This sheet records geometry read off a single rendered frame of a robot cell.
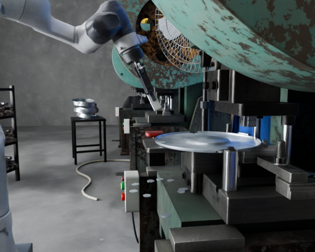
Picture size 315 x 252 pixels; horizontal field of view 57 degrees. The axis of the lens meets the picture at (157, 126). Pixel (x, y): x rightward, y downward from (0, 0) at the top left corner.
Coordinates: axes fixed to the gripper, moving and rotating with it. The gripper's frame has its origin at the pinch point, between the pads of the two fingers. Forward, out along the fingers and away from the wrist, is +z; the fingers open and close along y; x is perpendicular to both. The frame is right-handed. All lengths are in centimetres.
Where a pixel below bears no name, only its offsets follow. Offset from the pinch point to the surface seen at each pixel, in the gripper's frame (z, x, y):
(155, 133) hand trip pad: 11.0, -5.2, 2.7
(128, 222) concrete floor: 76, -42, -84
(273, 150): 21.3, 18.1, 40.8
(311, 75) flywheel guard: -2, 9, 78
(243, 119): 12.2, 16.2, 34.3
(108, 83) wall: -29, -9, -627
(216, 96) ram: 2.4, 10.9, 37.3
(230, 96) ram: 3.8, 13.5, 39.0
